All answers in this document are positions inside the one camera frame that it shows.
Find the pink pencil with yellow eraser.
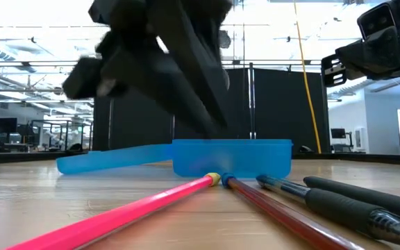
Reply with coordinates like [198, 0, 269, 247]
[5, 172, 222, 250]

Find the black partition top rail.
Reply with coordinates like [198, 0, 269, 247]
[220, 59, 322, 67]

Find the yellow hanging cable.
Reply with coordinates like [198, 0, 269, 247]
[292, 0, 322, 154]

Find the white wall device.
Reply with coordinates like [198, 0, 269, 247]
[354, 127, 365, 151]

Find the black marker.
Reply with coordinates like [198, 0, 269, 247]
[303, 176, 400, 228]

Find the blue translucent plastic supply box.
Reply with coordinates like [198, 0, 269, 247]
[56, 138, 294, 179]

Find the blue pen with black grip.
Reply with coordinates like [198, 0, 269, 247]
[256, 174, 400, 249]

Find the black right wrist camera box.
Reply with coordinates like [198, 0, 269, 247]
[357, 2, 396, 40]

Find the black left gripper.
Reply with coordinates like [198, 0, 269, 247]
[62, 0, 235, 139]

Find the round grey ceiling fixture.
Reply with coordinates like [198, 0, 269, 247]
[219, 30, 233, 49]

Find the large black monitor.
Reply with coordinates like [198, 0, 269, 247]
[0, 117, 18, 135]

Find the brown pencil with blue eraser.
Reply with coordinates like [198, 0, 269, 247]
[221, 172, 366, 250]

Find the silver partition pole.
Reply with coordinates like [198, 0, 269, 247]
[249, 62, 256, 140]

